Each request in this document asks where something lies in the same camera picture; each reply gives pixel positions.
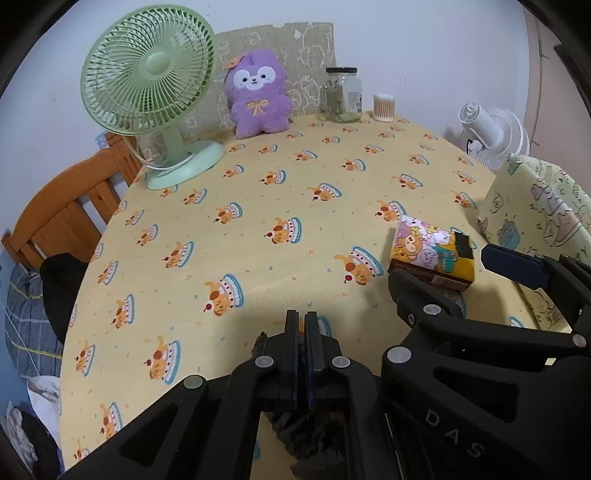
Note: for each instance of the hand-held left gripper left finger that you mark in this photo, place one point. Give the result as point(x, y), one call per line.
point(292, 369)

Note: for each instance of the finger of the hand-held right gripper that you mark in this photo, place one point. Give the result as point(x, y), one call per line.
point(512, 265)
point(425, 300)

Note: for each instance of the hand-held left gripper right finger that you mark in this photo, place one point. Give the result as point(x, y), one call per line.
point(311, 369)

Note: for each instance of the colourful tissue packet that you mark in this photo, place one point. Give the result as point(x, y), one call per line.
point(425, 249)

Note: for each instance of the yellow printed storage box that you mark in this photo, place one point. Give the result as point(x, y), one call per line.
point(521, 207)

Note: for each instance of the grey knitted gloves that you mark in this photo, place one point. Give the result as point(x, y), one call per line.
point(304, 443)

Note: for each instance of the white standing fan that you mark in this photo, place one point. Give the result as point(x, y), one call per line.
point(498, 134)

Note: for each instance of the yellow printed tablecloth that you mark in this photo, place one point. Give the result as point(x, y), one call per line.
point(277, 194)

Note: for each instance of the pink door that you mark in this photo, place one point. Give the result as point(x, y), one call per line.
point(545, 92)

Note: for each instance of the cotton swab container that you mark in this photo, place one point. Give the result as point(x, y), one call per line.
point(384, 108)

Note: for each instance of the glass jar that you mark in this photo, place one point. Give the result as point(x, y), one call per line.
point(344, 97)

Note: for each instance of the black garment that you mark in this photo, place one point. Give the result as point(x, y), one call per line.
point(60, 286)

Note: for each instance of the white garment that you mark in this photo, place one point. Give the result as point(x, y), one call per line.
point(44, 392)

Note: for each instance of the purple plush toy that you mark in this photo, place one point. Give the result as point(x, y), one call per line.
point(258, 106)

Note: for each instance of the blue plaid pillow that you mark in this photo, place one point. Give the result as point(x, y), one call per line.
point(23, 323)

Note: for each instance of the green printed cardboard sheet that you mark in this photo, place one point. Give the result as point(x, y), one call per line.
point(314, 50)

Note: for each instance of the pile of clothes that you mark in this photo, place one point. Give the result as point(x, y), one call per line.
point(18, 429)

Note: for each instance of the wooden bed headboard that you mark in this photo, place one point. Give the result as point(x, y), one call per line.
point(60, 203)

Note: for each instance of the green desk fan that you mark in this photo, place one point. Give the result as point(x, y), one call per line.
point(152, 69)

